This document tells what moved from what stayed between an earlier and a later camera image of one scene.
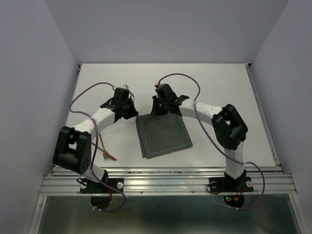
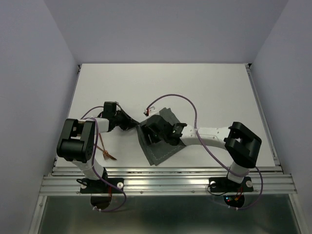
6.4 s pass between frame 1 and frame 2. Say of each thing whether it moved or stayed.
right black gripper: moved
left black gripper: moved
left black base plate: stayed
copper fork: stayed
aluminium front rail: stayed
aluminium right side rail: stayed
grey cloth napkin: moved
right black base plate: stayed
